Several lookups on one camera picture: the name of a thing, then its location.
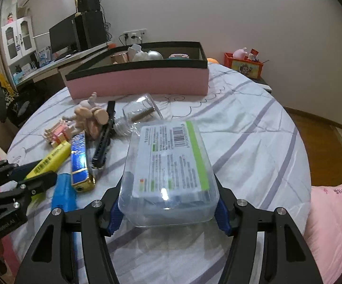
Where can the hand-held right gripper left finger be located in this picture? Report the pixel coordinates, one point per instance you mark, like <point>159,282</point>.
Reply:
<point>114,217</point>

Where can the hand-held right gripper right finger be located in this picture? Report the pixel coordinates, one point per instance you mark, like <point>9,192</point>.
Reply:
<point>222,220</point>

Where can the small pink doll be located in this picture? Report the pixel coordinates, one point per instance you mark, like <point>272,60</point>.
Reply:
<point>10,18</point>

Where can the pink building block model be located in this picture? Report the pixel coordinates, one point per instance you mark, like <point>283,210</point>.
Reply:
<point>179,56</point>

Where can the black computer monitor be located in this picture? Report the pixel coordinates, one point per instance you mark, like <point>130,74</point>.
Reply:
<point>61,35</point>

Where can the black computer tower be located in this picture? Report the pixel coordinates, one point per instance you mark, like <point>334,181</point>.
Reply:
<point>91,31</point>

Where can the clear glass bulb bottle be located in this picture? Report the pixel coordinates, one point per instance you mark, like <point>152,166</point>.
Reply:
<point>138,106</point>

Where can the white desk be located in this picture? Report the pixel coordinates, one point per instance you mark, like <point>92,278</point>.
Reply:
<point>49,68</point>

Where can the clear plastic box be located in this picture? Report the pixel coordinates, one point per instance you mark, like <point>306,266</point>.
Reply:
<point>171,159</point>

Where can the pink plush toy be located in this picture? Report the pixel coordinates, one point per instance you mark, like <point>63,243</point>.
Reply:
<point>240,53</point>

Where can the pink embroidered quilt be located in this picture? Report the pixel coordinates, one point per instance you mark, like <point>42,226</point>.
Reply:
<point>330,213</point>

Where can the orange octopus plush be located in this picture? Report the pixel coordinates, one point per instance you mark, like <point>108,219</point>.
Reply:
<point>213,61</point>

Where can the black office chair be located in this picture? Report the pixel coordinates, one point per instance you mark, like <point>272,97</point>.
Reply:
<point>31,106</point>

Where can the blue and gold lighter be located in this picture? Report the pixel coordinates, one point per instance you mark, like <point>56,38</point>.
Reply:
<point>79,159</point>

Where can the blue highlighter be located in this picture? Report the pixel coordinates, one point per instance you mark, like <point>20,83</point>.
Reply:
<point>64,192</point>

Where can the white glass-door cabinet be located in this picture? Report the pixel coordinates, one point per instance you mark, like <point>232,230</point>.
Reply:
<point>17,44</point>

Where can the red-capped water bottle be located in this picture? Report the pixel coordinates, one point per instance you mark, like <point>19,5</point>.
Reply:
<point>111,46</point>

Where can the black speaker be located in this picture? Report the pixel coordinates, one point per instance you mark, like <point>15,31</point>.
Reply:
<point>88,3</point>

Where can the white wall outlet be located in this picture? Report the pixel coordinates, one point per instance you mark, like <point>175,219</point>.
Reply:
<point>134,33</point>

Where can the yellow highlighter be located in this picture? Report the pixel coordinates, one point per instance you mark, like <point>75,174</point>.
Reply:
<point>52,156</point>

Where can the small pink block toy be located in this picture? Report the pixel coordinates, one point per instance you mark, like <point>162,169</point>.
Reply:
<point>58,133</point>

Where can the red plastic crate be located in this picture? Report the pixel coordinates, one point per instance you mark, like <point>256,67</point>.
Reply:
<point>243,66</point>

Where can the pink storage box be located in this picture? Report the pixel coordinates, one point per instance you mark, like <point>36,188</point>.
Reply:
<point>135,80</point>

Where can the blue white box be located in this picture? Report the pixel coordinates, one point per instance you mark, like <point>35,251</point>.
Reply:
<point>43,56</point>

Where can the small beige doll figure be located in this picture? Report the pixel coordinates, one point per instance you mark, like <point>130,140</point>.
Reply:
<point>95,118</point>

